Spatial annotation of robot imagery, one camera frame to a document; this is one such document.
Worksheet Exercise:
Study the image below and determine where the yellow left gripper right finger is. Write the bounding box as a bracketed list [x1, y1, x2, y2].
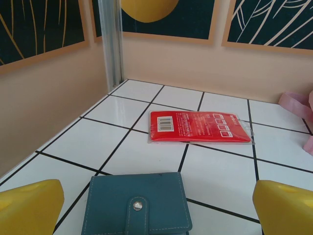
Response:
[252, 180, 313, 235]

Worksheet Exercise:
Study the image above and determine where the aluminium corner post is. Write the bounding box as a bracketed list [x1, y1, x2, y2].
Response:
[97, 0, 123, 89]

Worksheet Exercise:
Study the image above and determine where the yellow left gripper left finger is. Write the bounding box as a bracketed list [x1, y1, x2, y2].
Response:
[0, 179, 65, 235]

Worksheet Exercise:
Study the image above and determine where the pink backpack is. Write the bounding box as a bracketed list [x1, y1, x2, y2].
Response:
[279, 89, 313, 155]

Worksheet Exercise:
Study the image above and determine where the red card packet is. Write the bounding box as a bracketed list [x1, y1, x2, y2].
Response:
[147, 110, 255, 145]

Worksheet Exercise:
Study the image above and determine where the teal leather wallet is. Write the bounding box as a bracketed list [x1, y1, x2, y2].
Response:
[81, 172, 193, 235]

